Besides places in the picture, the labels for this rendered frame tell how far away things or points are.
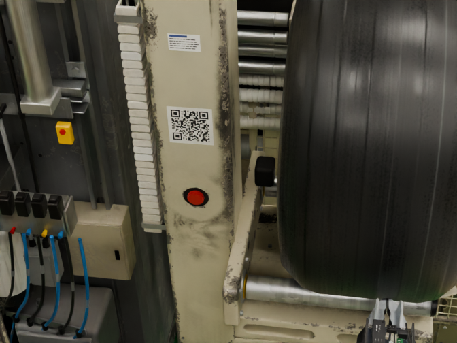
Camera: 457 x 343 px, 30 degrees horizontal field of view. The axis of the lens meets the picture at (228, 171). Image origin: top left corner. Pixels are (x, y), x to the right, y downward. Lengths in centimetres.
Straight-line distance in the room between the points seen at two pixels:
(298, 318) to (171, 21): 60
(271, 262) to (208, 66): 55
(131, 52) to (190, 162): 23
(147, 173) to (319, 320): 41
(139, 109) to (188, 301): 46
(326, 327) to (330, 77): 54
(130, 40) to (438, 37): 47
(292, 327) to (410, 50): 60
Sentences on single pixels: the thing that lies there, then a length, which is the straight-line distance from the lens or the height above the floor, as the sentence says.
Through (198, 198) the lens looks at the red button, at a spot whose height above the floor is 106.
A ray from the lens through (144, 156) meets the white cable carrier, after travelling 149.
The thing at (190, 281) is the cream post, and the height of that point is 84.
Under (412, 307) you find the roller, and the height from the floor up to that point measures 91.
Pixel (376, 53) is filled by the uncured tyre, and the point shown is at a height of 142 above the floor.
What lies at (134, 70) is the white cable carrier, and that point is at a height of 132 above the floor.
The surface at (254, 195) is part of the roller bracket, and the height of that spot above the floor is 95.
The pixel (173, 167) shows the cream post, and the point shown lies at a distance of 148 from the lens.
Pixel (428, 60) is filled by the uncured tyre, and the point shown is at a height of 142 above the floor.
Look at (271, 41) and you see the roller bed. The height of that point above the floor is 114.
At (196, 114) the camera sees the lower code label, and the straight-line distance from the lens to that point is 139.
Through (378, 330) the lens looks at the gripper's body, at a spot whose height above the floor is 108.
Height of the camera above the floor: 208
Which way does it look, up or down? 41 degrees down
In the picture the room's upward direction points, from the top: 2 degrees counter-clockwise
